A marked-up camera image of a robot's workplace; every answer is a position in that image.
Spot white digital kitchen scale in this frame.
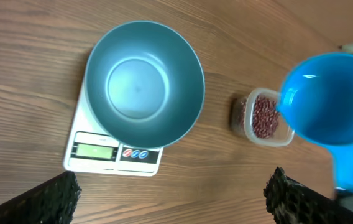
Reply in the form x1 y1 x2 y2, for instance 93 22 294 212
63 87 163 177

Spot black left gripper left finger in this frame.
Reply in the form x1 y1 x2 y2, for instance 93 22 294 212
0 171 81 224

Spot blue plastic scoop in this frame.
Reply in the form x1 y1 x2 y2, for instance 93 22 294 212
278 52 353 192

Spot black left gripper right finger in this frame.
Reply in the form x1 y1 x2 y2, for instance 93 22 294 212
263 167 353 224

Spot clear plastic container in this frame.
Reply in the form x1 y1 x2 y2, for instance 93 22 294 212
230 88 295 147

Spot teal plastic bowl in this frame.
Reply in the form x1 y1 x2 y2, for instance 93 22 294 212
83 21 205 149

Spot red beans in container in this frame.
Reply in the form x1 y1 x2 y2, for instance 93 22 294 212
252 96 280 139

